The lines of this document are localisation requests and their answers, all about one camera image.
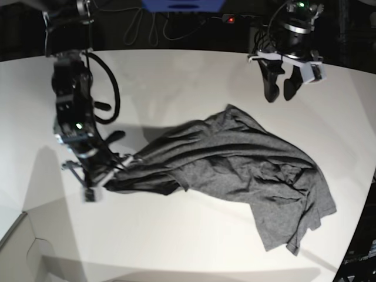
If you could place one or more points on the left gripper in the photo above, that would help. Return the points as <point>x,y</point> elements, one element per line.
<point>270,64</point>

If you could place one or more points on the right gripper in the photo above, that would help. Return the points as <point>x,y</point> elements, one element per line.
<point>94,155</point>

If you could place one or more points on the grey t-shirt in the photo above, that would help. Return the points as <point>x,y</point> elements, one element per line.
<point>230,156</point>

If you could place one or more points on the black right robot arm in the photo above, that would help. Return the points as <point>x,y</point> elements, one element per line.
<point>77,113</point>

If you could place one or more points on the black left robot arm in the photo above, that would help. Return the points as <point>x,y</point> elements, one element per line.
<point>288,39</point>

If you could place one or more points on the white power strip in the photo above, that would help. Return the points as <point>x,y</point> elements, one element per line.
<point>242,18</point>

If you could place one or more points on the blue box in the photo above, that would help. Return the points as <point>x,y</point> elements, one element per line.
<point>183,5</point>

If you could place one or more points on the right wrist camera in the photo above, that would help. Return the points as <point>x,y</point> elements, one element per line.
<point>92,194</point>

